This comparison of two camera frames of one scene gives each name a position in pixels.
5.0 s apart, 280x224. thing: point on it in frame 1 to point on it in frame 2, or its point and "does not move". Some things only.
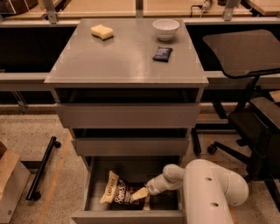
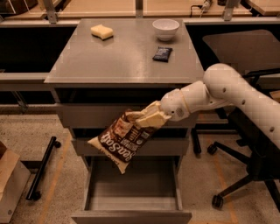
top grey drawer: (129, 115) does not move
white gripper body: (153, 185) to (174, 104)
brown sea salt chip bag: (118, 193) to (122, 138)
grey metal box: (12, 192) does not move
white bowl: (165, 28) does not move
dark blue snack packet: (163, 54) does not move
